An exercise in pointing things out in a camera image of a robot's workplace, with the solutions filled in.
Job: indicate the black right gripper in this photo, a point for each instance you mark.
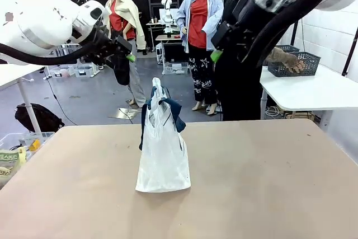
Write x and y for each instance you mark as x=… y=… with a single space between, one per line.
x=237 y=44

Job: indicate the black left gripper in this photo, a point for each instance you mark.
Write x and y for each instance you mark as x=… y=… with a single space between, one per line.
x=102 y=47

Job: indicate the dark grey plastic basket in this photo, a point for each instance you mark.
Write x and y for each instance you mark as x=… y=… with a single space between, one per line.
x=293 y=64
x=288 y=48

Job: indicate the white plastic shopping bag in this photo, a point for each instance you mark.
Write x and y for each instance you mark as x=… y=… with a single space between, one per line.
x=163 y=155

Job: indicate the small white background robot arm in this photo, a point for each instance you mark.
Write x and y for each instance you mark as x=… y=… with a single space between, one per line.
x=167 y=12

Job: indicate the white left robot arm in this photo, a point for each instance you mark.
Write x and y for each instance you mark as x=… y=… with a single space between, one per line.
x=42 y=18

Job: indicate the person's left forearm camouflage sleeve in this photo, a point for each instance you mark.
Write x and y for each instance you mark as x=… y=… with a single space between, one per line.
x=279 y=55

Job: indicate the person's left hand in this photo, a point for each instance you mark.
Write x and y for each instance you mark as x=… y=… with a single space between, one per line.
x=297 y=66

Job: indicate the dark handbag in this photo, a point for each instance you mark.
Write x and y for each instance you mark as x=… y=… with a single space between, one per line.
x=122 y=71

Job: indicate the white computer tower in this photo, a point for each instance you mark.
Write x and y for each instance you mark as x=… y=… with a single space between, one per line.
x=159 y=53

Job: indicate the mannequin with red shirt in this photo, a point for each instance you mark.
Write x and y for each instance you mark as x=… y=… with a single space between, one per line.
x=198 y=26

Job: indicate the mannequin in yellow jacket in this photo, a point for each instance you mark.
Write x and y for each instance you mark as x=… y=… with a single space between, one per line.
x=126 y=18

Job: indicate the black monitor box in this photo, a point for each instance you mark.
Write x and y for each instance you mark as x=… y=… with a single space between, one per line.
x=175 y=53

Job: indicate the background workbench table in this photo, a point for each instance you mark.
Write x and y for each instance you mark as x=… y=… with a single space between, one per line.
x=156 y=26

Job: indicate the person's black-clothed body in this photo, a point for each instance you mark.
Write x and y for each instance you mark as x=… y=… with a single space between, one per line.
x=237 y=90

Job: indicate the clear storage box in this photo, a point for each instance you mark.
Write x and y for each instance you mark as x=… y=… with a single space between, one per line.
x=86 y=71
x=62 y=71
x=175 y=68

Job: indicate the white side table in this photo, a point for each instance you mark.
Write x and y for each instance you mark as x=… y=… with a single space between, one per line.
x=307 y=90

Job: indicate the black backpack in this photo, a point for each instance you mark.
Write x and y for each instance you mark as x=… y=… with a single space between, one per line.
x=37 y=117

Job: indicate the white desk with leg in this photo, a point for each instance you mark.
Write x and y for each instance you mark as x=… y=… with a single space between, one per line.
x=16 y=74

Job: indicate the yellow small package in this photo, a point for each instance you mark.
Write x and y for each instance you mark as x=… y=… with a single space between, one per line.
x=35 y=145

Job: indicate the black light stand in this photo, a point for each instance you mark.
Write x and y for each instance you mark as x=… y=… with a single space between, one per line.
x=349 y=51

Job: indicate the clear plastic bin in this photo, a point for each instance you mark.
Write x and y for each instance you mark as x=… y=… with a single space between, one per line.
x=16 y=138

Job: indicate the green printed food package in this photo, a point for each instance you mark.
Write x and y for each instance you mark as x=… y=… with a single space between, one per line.
x=11 y=162

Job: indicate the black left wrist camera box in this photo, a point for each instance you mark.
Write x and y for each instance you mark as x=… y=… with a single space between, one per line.
x=124 y=43

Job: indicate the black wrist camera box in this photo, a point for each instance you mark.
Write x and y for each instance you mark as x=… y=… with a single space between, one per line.
x=124 y=43
x=220 y=36

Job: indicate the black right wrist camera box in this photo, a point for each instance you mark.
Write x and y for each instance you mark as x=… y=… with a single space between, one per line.
x=220 y=36

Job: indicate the metal mannequin base plate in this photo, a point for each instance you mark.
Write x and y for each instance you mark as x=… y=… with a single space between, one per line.
x=124 y=113

